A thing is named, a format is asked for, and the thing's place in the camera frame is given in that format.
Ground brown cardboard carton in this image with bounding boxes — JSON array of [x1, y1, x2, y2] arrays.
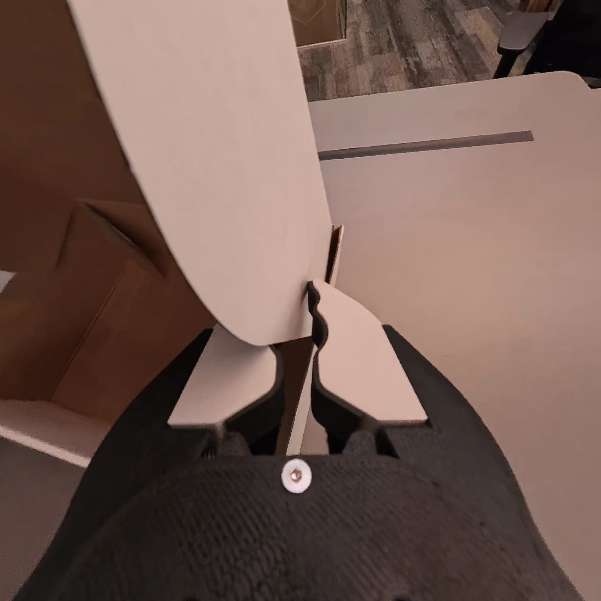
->
[[287, 0, 347, 48]]

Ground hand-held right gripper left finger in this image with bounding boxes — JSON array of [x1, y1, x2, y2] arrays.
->
[[168, 328, 288, 455]]

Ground cardboard mailer box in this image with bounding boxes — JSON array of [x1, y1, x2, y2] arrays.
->
[[0, 0, 344, 466]]

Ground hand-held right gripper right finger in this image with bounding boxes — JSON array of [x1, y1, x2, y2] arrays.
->
[[306, 280, 429, 455]]

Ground black office chair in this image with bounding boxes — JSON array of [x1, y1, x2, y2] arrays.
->
[[493, 0, 601, 88]]

